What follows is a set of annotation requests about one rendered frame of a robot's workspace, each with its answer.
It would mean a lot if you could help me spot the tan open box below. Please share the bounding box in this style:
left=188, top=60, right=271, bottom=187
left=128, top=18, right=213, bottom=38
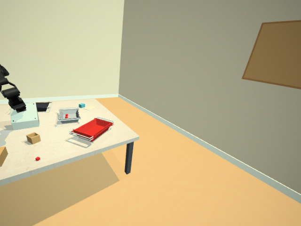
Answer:
left=26, top=132, right=41, bottom=144

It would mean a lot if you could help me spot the tan rectangular block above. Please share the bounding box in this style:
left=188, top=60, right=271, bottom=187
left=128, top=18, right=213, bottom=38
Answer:
left=0, top=146, right=8, bottom=167

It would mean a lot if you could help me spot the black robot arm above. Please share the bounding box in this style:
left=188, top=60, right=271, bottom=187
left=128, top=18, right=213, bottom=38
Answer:
left=0, top=67, right=26, bottom=113

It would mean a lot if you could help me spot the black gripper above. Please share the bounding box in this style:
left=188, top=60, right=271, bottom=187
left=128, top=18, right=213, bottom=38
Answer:
left=0, top=64, right=9, bottom=76

